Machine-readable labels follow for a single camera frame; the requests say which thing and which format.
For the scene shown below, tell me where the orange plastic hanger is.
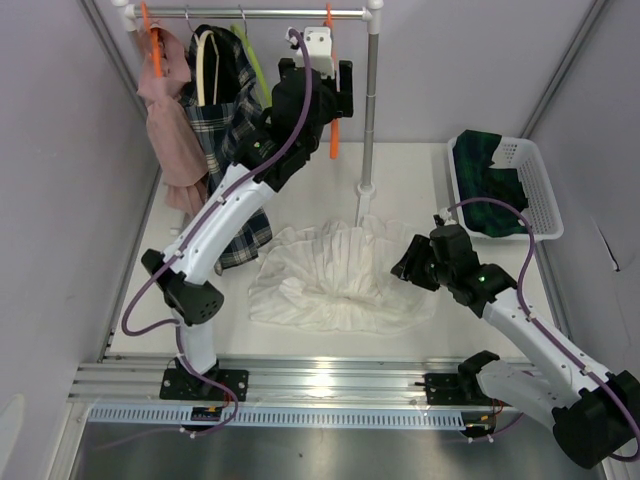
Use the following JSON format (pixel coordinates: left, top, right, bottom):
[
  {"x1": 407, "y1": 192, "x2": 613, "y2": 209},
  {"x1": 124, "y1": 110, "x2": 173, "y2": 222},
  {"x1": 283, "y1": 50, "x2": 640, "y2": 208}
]
[{"x1": 324, "y1": 3, "x2": 340, "y2": 160}]

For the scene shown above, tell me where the white pleated skirt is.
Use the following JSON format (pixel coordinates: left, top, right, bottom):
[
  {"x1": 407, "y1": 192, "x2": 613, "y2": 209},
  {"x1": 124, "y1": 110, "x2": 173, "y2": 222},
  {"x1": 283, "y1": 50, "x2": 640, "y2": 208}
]
[{"x1": 248, "y1": 215, "x2": 439, "y2": 336}]

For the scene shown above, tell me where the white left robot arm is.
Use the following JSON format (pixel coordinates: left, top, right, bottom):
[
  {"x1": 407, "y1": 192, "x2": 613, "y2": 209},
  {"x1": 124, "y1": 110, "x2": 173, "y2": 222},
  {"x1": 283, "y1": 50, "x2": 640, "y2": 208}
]
[{"x1": 142, "y1": 58, "x2": 353, "y2": 400}]

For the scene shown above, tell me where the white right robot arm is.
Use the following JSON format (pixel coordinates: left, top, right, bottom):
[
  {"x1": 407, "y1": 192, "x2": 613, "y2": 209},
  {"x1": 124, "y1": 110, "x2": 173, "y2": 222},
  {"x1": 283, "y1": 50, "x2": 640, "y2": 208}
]
[{"x1": 391, "y1": 224, "x2": 639, "y2": 469}]

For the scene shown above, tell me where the green plastic hanger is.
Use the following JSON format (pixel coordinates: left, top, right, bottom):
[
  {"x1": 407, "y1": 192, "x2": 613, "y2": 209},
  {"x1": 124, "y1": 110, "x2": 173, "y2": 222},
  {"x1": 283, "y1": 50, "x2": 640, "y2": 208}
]
[{"x1": 230, "y1": 24, "x2": 272, "y2": 109}]

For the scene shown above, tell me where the navy plaid skirt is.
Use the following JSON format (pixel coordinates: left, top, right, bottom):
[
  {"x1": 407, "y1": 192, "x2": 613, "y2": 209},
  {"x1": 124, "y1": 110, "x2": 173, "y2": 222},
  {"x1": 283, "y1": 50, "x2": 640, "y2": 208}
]
[{"x1": 180, "y1": 24, "x2": 276, "y2": 276}]

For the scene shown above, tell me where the cream hanger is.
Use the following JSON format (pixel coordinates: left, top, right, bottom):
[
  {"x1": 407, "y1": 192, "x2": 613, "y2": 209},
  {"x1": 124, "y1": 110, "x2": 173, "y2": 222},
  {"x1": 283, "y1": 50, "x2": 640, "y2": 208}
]
[{"x1": 196, "y1": 30, "x2": 220, "y2": 107}]

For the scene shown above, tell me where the dark green plaid skirt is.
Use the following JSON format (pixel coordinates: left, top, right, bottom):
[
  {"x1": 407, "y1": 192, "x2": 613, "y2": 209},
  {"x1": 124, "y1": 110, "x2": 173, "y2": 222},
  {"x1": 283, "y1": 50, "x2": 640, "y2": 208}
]
[{"x1": 452, "y1": 130, "x2": 529, "y2": 238}]

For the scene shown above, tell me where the pink skirt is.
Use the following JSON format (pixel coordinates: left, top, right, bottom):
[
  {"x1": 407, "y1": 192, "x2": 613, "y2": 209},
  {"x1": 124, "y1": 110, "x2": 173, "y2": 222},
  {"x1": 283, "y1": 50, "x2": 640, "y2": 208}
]
[{"x1": 137, "y1": 27, "x2": 208, "y2": 217}]

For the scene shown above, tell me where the orange hanger with pink skirt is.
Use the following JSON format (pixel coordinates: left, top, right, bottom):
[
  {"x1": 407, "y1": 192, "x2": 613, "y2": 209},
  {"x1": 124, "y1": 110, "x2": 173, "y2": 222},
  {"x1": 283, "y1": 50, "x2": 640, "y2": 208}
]
[{"x1": 140, "y1": 1, "x2": 164, "y2": 78}]

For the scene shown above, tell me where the white plastic basket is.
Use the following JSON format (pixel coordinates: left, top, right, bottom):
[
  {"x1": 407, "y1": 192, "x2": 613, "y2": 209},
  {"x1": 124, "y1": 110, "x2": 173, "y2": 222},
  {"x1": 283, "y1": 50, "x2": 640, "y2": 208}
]
[{"x1": 447, "y1": 134, "x2": 564, "y2": 241}]

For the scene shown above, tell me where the silver clothes rack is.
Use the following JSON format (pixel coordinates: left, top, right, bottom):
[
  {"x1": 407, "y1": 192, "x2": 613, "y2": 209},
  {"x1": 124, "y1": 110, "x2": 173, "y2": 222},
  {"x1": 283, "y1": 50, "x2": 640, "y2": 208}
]
[{"x1": 110, "y1": 0, "x2": 385, "y2": 236}]

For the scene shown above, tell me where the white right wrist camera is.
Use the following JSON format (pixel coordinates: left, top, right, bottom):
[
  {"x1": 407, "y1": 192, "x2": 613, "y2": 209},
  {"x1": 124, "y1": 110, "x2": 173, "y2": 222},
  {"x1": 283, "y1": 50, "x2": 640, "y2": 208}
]
[{"x1": 433, "y1": 208, "x2": 457, "y2": 227}]

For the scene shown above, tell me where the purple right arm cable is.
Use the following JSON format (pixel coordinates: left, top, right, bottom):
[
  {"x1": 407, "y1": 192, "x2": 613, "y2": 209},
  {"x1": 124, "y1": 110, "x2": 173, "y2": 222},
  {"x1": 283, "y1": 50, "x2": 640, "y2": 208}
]
[{"x1": 444, "y1": 196, "x2": 640, "y2": 462}]

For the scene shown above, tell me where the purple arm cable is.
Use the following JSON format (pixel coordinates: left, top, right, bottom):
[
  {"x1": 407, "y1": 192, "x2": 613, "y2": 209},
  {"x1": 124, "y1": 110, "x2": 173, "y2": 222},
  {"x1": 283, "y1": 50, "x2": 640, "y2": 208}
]
[
  {"x1": 444, "y1": 196, "x2": 640, "y2": 462},
  {"x1": 121, "y1": 29, "x2": 316, "y2": 439}
]

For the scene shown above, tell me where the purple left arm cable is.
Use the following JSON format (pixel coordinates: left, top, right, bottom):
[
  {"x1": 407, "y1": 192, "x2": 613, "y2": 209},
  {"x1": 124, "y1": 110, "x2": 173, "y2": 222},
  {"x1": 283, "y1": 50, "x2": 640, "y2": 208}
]
[{"x1": 121, "y1": 29, "x2": 316, "y2": 439}]

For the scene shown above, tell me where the white slotted cable duct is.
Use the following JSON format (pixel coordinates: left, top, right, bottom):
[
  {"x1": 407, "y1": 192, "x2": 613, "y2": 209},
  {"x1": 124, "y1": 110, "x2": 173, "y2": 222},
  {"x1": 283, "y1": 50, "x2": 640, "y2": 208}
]
[{"x1": 88, "y1": 403, "x2": 466, "y2": 431}]

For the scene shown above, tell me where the aluminium mounting rail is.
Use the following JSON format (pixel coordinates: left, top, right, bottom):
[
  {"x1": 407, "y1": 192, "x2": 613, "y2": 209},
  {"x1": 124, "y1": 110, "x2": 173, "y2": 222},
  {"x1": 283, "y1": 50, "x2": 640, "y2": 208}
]
[{"x1": 68, "y1": 354, "x2": 462, "y2": 410}]

